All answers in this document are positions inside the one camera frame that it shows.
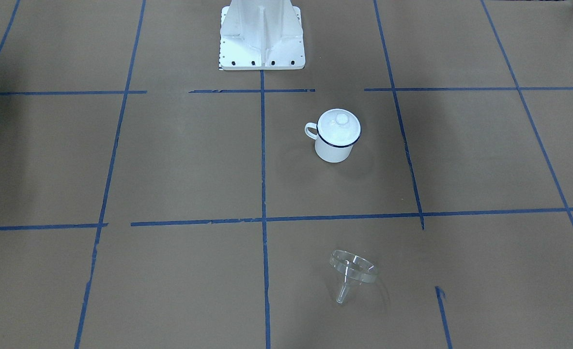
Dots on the white cup lid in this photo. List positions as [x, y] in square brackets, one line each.
[339, 128]

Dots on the white enamel cup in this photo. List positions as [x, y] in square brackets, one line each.
[326, 152]

